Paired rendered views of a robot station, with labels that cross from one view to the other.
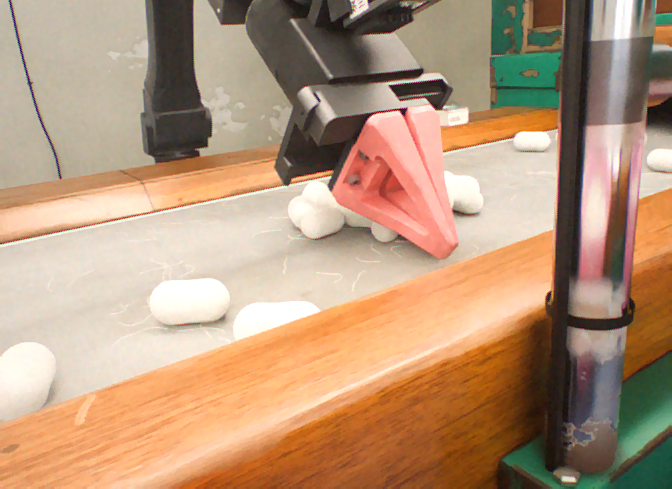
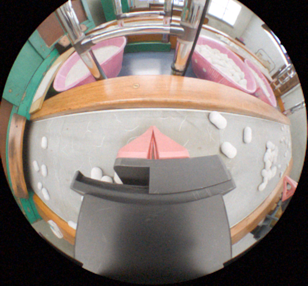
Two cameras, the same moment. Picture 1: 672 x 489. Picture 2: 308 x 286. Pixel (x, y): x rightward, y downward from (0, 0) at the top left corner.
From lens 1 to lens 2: 0.30 m
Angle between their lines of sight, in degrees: 84
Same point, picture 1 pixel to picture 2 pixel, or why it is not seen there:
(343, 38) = (174, 267)
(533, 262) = (162, 86)
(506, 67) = (31, 217)
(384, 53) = (117, 236)
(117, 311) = (233, 169)
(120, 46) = not seen: outside the picture
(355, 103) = (201, 167)
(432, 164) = (148, 135)
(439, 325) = (200, 83)
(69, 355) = (241, 150)
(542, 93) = (31, 204)
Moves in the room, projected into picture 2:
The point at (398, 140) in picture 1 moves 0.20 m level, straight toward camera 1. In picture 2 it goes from (169, 143) to (225, 56)
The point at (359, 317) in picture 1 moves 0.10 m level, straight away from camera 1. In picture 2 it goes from (211, 95) to (186, 149)
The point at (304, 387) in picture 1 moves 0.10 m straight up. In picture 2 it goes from (222, 87) to (253, 51)
